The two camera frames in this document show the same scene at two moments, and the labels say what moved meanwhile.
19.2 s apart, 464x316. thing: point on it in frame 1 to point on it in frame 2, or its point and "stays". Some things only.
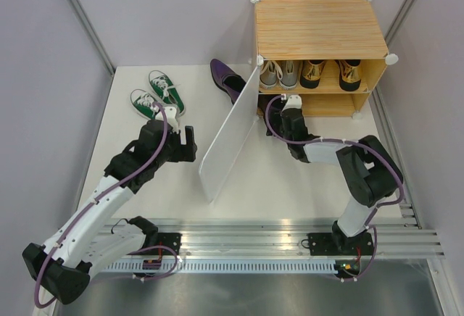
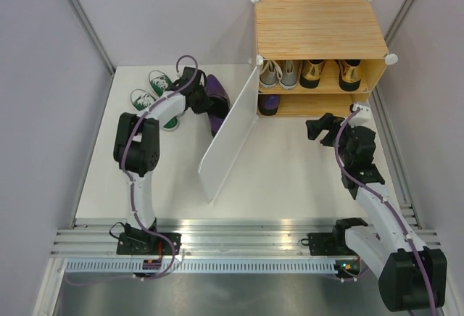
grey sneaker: x=268 y=74 stays
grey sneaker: x=289 y=71 stays
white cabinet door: x=232 y=137 stays
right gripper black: x=274 y=117 to x=328 y=122
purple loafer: x=226 y=80 to x=219 y=102
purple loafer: x=263 y=100 stays
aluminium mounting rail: x=283 y=236 stays
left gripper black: x=185 y=152 to x=204 y=106
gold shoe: x=311 y=72 stays
